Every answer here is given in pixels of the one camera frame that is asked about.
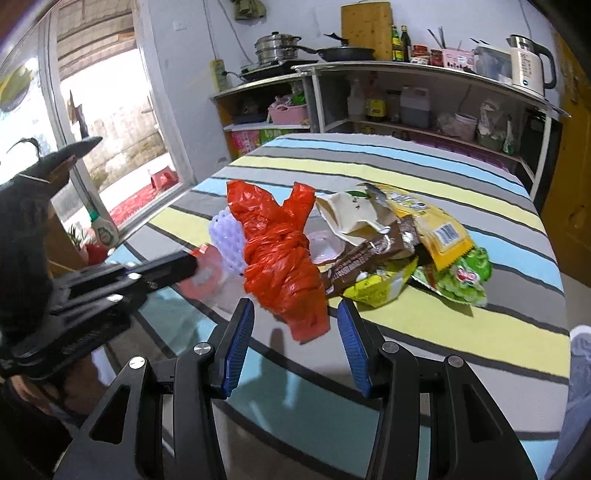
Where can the clear plastic bag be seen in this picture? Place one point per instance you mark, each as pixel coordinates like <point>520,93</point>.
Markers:
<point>445,123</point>

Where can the clear plastic container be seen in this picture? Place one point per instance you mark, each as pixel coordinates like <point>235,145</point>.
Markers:
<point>323,244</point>

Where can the beige paper bag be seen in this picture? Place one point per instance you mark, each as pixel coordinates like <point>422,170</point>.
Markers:
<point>344,214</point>

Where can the red flower pot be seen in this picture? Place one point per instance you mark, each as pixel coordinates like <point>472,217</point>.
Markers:
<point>96,254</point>

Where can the black frying pan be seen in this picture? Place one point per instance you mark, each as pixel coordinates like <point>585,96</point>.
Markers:
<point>346,54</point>

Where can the black induction cooker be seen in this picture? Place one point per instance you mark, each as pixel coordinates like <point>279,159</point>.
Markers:
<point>268,71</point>

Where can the yellow-label sauce bottle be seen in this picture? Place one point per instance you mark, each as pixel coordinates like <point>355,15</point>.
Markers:
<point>376,108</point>

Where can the glass window pane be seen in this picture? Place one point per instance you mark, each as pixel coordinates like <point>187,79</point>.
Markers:
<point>23,106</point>

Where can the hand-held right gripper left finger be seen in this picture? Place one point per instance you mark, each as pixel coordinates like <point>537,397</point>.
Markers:
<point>238,344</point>

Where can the red plastic stool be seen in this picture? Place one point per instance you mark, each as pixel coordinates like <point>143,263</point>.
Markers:
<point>164,179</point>

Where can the green hanging cloth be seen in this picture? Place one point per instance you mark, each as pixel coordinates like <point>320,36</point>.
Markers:
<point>249,9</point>

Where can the grey plastic jerrycan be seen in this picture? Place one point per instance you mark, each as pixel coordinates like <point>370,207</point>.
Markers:
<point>415,108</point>

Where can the brown snack wrapper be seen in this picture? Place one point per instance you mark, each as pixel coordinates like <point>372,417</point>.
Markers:
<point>364,263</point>

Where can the white kitchen shelf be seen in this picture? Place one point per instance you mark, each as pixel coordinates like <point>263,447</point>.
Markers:
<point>415,69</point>

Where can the green-cap squeeze bottle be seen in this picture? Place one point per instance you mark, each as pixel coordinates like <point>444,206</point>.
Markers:
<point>104,230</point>

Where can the red clear plastic wrapper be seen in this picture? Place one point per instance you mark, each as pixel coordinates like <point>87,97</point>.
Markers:
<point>205,272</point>

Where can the pink basket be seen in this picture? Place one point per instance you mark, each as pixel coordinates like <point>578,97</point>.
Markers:
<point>288,114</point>

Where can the wooden door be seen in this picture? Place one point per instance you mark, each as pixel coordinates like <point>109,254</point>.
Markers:
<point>570,184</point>

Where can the green snack packet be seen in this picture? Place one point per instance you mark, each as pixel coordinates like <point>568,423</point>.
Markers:
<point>466,277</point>

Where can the small sauce jar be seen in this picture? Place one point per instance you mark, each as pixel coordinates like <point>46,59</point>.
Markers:
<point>436,57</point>

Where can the stainless steamer pot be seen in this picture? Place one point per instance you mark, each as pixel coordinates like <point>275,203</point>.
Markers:
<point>277,48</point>

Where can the pink storage box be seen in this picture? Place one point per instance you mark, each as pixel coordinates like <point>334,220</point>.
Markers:
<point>461,152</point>

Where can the white electric kettle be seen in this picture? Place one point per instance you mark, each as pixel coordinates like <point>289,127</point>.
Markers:
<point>526,64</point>

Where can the yellow-green snack packet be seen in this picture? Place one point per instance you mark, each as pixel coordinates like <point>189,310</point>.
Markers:
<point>378,286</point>

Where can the striped blanket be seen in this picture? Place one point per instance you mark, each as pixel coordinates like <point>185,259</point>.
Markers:
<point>415,332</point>

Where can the white plastic tub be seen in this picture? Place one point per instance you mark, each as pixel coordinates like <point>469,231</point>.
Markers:
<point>465,127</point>

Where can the colourful printed carton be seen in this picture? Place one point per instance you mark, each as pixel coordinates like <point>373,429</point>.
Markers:
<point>254,143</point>

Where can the white crumpled plastic bag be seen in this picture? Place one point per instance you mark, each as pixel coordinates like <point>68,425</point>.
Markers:
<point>489,117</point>

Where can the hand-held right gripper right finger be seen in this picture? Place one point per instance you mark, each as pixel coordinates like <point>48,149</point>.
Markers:
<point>353,350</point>

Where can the yellow power strip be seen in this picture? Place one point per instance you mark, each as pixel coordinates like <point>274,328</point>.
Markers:
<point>219,76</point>

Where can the green printed pouch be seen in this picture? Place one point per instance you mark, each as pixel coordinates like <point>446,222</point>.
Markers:
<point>508,138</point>

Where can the red plastic bag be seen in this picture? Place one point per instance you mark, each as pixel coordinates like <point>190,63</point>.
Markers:
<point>277,258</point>

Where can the dark oil bottle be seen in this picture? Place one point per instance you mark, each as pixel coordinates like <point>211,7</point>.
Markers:
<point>406,46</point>

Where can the wooden cutting board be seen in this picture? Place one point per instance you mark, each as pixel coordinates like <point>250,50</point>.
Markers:
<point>364,27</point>

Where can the dark green glass bottle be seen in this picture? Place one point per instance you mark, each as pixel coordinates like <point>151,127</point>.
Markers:
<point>395,46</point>

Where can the clear water pitcher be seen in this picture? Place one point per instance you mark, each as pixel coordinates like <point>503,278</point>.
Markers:
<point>491,62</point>

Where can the red-lid sauce jar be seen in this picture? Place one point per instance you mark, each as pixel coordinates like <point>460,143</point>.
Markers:
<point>419,55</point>

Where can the yellow snack packet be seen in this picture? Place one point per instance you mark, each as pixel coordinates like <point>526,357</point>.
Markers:
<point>438,235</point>

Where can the person's grey trouser leg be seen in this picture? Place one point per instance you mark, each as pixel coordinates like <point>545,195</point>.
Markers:
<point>575,392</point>

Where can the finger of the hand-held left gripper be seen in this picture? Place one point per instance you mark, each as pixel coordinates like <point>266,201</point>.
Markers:
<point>69,337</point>
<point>171,270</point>

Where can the pink utensil holder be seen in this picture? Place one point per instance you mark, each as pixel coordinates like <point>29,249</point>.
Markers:
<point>457,59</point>

